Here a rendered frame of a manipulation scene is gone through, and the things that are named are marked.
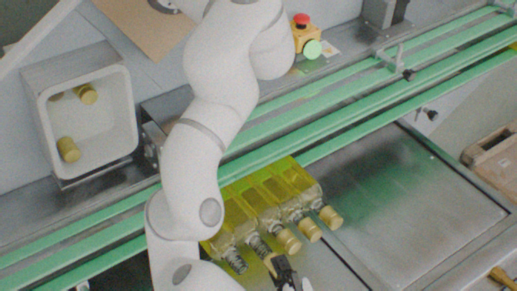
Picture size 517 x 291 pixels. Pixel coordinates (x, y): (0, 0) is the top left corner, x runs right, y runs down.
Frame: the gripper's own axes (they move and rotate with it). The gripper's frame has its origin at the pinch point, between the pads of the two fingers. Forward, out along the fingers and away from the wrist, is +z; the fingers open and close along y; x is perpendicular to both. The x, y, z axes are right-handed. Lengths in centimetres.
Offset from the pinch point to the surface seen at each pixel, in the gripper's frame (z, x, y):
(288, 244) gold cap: 4.7, -3.6, 1.0
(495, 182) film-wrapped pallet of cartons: 158, -271, -235
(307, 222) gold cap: 8.3, -9.6, 1.3
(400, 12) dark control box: 50, -53, 19
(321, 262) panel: 6.5, -14.0, -12.8
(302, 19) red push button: 46, -23, 25
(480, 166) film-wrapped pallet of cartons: 177, -270, -235
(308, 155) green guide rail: 30.4, -20.7, -3.3
